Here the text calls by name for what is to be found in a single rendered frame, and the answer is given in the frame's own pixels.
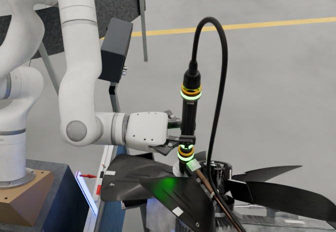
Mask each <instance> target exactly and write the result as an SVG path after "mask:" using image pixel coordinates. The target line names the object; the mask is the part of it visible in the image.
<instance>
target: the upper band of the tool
mask: <svg viewBox="0 0 336 232"><path fill-rule="evenodd" d="M181 89H182V91H183V92H184V93H186V94H190V95H194V94H198V93H199V92H200V91H201V89H202V85H201V84H200V87H199V88H198V89H195V90H194V91H196V92H193V93H192V92H187V90H189V89H186V88H185V87H184V86H183V83H182V84H181Z"/></svg>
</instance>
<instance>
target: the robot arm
mask: <svg viewBox="0 0 336 232"><path fill-rule="evenodd" d="M7 2H8V4H9V6H10V8H11V12H12V17H11V22H10V25H9V28H8V31H7V34H6V37H5V40H4V42H3V44H2V45H1V46H0V100H1V99H13V101H12V102H11V103H10V104H9V105H8V106H6V107H5V108H3V109H1V110H0V189H11V188H16V187H20V186H23V185H26V184H28V183H30V182H31V181H33V180H34V179H35V177H36V173H35V171H34V170H32V169H30V168H26V123H27V115H28V112H29V111H30V109H31V108H32V106H33V105H34V104H35V103H36V101H37V100H38V99H39V98H40V96H41V94H42V92H43V90H44V85H45V83H44V78H43V76H42V74H41V73H40V72H39V71H38V70H37V69H35V68H32V67H27V66H21V65H23V64H25V63H26V62H28V61H29V60H30V59H31V58H32V57H33V56H34V55H35V53H36V52H37V50H38V48H39V46H40V44H41V41H42V39H43V36H44V33H45V27H44V23H43V21H42V20H41V18H40V17H39V16H38V14H37V13H36V12H35V11H34V10H33V7H34V5H35V4H38V3H41V4H45V5H50V6H55V7H59V14H60V22H61V30H62V37H63V45H64V52H65V59H66V72H65V74H64V76H63V78H62V80H61V83H60V86H59V93H58V103H59V113H60V120H61V122H60V135H61V138H62V140H63V141H64V142H65V143H70V144H71V145H73V146H77V147H83V146H87V145H90V144H96V145H114V146H124V145H125V144H126V146H127V147H128V148H131V149H135V150H139V151H145V152H152V153H160V154H162V155H164V156H167V155H168V154H169V152H170V151H171V150H172V149H174V148H175V147H178V146H179V145H195V144H196V136H192V135H180V136H179V137H176V136H171V135H168V129H173V128H180V130H181V128H182V121H181V120H180V118H177V117H176V116H174V115H173V113H172V112H171V111H170V110H167V111H164V112H139V113H132V114H130V115H126V113H114V112H95V103H94V93H95V84H96V80H97V78H99V76H100V75H101V72H102V58H101V49H100V40H99V32H98V24H97V16H96V7H95V0H7ZM168 118H169V119H168Z"/></svg>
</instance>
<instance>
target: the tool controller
mask: <svg viewBox="0 0 336 232"><path fill-rule="evenodd" d="M132 30H133V23H131V22H128V21H124V20H120V19H117V18H113V17H112V18H111V20H110V23H109V26H107V27H106V34H105V37H104V39H103V42H102V45H101V48H100V52H101V62H102V71H101V75H100V76H99V78H98V79H101V80H105V81H110V82H114V83H115V82H117V83H119V82H120V79H121V78H122V75H123V76H126V71H123V70H127V69H128V66H125V61H126V57H127V53H128V49H129V45H130V40H131V35H132Z"/></svg>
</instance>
